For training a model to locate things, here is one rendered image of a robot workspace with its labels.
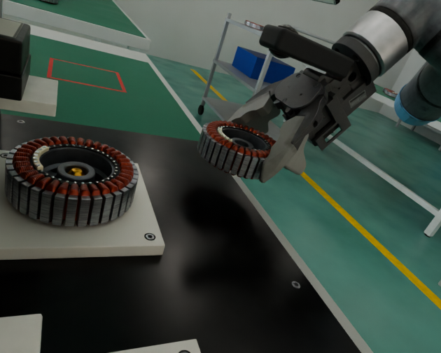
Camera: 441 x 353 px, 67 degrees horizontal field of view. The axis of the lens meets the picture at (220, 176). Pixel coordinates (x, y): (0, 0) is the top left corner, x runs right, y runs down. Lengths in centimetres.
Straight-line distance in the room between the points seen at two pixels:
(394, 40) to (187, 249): 34
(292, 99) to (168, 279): 27
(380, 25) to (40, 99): 38
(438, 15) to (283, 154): 24
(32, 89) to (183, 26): 537
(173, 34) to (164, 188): 526
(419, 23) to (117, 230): 42
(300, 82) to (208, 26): 533
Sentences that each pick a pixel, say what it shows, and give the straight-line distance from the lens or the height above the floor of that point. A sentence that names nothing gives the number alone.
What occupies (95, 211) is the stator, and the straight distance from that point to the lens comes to 30.
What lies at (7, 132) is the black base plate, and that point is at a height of 77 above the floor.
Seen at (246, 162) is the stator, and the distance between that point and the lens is 39.
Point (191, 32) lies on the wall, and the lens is 569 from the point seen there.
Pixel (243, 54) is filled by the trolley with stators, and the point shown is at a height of 69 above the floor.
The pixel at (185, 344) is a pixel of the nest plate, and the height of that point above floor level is 78.
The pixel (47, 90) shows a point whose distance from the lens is 31.
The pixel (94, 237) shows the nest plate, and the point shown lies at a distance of 30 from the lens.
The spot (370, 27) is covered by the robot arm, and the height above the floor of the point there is 101.
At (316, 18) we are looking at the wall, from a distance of 669.
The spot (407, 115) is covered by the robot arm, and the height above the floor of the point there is 92.
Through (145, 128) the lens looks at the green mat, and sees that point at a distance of 62.
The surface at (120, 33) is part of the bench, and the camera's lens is 165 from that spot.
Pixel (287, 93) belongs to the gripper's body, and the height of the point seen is 91.
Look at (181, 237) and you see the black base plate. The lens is 34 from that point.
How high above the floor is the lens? 98
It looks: 26 degrees down
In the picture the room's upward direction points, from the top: 20 degrees clockwise
